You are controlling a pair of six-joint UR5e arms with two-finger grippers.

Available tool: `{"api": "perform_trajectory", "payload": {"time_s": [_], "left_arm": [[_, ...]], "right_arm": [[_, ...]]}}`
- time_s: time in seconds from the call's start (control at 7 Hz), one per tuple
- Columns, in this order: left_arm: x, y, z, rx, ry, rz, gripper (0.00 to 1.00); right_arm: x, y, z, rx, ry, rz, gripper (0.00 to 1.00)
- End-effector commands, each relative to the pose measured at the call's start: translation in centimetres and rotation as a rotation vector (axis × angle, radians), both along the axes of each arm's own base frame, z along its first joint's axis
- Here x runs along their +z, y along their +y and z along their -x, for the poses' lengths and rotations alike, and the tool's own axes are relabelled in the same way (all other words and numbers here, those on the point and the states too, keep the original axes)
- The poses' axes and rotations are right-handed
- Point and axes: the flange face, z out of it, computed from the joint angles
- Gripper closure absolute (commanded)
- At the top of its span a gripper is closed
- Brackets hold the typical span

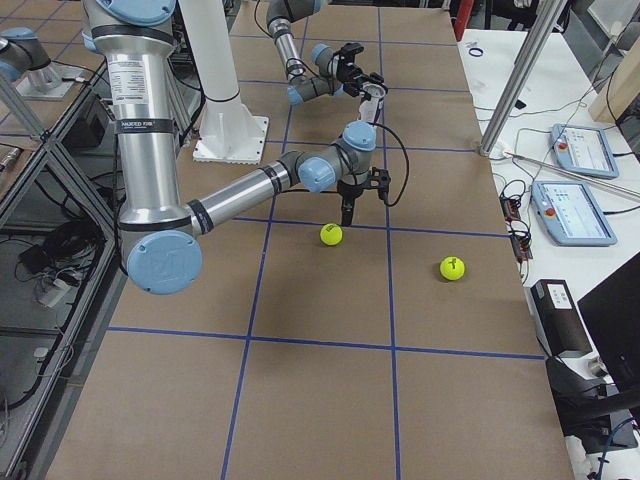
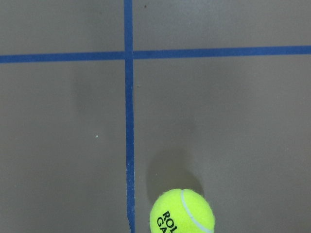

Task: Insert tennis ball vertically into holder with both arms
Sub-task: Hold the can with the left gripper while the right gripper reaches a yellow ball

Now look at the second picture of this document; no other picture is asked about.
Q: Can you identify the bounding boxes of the Roland Garros tennis ball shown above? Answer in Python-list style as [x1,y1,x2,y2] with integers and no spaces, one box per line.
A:
[150,189,215,233]

